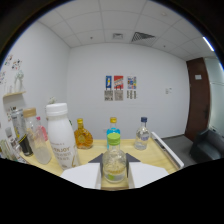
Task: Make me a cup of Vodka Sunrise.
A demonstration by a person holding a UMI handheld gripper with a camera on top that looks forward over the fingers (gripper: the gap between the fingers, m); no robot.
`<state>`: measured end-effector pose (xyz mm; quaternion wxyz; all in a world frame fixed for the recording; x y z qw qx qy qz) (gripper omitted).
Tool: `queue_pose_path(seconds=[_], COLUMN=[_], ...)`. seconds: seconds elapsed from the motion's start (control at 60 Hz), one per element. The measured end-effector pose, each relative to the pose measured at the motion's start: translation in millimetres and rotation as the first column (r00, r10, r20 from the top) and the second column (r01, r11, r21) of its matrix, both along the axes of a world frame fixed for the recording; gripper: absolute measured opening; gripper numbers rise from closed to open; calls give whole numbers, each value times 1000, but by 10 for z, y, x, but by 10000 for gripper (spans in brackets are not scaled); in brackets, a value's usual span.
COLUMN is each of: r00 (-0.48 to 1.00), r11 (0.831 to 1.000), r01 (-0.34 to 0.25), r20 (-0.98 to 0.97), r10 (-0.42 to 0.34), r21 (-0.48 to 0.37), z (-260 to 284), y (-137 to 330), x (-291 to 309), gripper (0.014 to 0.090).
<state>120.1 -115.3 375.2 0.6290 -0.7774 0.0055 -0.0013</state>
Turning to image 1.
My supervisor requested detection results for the clear bottle with green cap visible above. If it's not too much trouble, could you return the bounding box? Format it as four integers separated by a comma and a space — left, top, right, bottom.
101, 132, 128, 184

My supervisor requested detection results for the black and white poster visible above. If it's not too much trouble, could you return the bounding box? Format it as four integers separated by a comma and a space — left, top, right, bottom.
126, 90, 137, 100
114, 90, 124, 101
104, 90, 114, 102

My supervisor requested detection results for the large white milk bottle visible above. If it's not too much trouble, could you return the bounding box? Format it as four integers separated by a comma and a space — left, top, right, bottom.
45, 102, 81, 170

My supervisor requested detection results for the clear bottle with blue cap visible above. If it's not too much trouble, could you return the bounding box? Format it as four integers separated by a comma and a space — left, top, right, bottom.
134, 116, 151, 151

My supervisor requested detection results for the multicolour poster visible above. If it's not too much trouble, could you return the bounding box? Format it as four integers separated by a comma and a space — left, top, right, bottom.
126, 76, 137, 90

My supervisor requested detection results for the blue poster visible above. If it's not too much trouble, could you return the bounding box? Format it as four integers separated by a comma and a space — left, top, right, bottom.
105, 75, 113, 90

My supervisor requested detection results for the blue bottle with yellow cap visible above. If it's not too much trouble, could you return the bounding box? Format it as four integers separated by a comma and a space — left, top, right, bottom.
106, 116, 121, 141

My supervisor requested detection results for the small pink bottle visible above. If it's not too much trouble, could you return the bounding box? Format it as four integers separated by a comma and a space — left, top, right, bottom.
35, 116, 49, 143

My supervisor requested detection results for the red poster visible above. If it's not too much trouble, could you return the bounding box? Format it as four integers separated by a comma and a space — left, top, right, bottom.
113, 75, 124, 90

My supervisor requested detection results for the wooden wall shelf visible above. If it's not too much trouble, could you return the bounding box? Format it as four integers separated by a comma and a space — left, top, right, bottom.
2, 90, 27, 98

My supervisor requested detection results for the ceiling air vent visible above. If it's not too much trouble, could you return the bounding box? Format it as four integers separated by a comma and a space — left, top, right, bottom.
130, 31, 156, 43

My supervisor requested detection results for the black and yellow tall can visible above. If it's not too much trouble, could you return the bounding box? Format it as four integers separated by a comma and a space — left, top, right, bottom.
10, 108, 34, 158

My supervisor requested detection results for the black chair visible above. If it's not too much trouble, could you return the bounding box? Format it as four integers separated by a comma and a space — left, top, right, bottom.
189, 128, 224, 164

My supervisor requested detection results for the white vase figurine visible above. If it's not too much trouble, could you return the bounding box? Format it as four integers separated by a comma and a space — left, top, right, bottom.
13, 69, 25, 94

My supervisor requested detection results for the clear jar with cork lid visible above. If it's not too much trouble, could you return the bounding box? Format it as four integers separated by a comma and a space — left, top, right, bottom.
22, 107, 53, 165

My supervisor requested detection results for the brown door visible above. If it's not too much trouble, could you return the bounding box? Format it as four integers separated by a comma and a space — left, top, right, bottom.
184, 57, 212, 143

